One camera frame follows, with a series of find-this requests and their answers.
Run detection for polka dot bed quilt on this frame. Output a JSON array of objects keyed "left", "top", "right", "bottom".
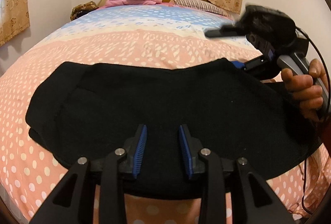
[{"left": 1, "top": 4, "right": 330, "bottom": 223}]

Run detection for black pants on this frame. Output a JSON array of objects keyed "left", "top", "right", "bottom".
[{"left": 25, "top": 58, "right": 320, "bottom": 199}]

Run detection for striped pillow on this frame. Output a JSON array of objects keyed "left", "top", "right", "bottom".
[{"left": 174, "top": 0, "right": 231, "bottom": 18}]

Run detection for person right hand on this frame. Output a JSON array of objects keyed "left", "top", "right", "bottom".
[{"left": 281, "top": 59, "right": 328, "bottom": 123}]

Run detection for beige side curtain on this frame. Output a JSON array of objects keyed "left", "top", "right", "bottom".
[{"left": 0, "top": 0, "right": 30, "bottom": 46}]

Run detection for pink folded blanket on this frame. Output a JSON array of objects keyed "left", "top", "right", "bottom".
[{"left": 99, "top": 0, "right": 174, "bottom": 9}]

